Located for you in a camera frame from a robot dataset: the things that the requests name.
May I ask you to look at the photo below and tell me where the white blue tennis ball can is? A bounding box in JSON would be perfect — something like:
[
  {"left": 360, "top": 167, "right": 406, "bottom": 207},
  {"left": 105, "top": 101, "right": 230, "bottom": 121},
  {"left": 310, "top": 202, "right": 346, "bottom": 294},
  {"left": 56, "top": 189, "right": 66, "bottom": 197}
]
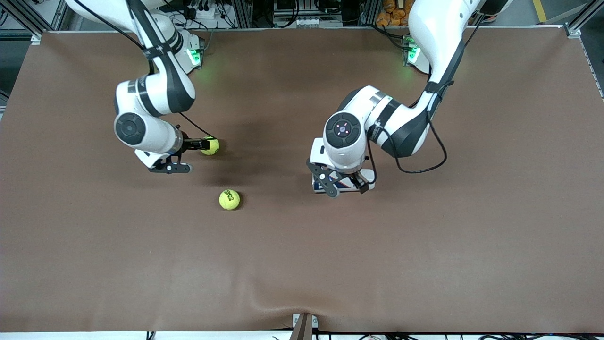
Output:
[{"left": 312, "top": 168, "right": 376, "bottom": 194}]

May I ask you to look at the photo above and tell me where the brown table mat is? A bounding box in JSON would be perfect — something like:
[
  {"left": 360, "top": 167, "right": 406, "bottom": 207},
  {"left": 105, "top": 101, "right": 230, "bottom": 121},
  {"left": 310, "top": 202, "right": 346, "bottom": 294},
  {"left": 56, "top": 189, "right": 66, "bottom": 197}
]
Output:
[{"left": 0, "top": 26, "right": 604, "bottom": 333}]

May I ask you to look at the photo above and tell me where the white power strip with plugs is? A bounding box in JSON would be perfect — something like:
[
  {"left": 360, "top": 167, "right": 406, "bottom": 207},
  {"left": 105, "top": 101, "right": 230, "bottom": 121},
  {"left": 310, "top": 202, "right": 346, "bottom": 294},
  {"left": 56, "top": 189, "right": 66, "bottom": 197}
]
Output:
[{"left": 186, "top": 4, "right": 222, "bottom": 20}]

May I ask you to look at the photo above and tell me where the long white power strip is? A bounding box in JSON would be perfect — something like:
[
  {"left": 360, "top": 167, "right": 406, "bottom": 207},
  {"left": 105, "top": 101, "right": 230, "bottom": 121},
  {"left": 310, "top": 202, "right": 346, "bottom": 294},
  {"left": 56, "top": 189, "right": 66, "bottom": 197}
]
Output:
[{"left": 294, "top": 17, "right": 344, "bottom": 29}]

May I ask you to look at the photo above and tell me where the orange packaged goods pile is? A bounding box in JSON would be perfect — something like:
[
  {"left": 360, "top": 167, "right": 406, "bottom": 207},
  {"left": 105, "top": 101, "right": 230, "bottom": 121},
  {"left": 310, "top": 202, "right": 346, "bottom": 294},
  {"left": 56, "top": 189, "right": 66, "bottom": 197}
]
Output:
[{"left": 376, "top": 0, "right": 412, "bottom": 27}]

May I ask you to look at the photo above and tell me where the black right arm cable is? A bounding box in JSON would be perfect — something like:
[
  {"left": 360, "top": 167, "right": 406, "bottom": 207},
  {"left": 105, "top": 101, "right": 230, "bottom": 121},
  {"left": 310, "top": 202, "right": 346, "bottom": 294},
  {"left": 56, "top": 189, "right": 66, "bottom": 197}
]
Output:
[{"left": 71, "top": 0, "right": 213, "bottom": 138}]

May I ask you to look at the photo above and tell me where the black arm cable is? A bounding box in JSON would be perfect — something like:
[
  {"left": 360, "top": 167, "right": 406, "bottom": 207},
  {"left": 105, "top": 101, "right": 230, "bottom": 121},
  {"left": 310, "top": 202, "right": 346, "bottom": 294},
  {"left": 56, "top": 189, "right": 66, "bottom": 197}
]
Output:
[
  {"left": 71, "top": 0, "right": 213, "bottom": 138},
  {"left": 367, "top": 28, "right": 465, "bottom": 185}
]

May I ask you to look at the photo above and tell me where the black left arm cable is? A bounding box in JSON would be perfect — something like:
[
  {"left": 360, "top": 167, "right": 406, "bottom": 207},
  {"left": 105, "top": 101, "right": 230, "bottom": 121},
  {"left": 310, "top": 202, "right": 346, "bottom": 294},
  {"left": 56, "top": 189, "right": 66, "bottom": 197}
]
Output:
[{"left": 367, "top": 28, "right": 465, "bottom": 185}]

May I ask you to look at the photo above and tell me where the aluminium rack post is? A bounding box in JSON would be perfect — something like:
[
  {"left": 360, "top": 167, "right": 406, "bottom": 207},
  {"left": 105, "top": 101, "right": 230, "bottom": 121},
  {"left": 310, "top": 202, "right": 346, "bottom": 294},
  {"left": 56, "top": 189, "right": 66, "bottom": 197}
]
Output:
[{"left": 231, "top": 0, "right": 254, "bottom": 29}]

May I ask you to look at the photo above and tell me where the aluminium frame profile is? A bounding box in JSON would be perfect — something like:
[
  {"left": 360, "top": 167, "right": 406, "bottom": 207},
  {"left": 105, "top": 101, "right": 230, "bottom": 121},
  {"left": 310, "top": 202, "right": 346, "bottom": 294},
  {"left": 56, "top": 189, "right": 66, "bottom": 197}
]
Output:
[
  {"left": 564, "top": 0, "right": 604, "bottom": 39},
  {"left": 0, "top": 0, "right": 45, "bottom": 45}
]

